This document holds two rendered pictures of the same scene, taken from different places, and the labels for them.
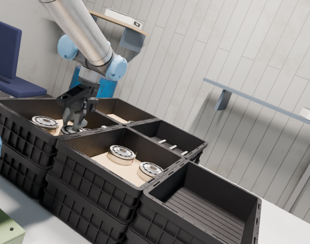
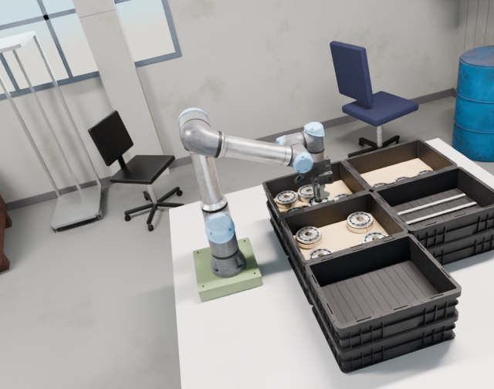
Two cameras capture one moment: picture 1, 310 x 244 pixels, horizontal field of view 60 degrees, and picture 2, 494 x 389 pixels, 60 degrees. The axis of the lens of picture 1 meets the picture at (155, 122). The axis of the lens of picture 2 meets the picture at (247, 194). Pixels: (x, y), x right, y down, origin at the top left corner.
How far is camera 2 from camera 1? 118 cm
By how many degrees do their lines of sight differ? 61
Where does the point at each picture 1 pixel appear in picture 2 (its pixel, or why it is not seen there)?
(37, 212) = (285, 265)
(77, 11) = (241, 152)
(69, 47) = not seen: hidden behind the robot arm
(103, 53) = (280, 160)
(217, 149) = not seen: outside the picture
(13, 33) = (357, 55)
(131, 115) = (433, 160)
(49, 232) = (284, 279)
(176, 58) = not seen: outside the picture
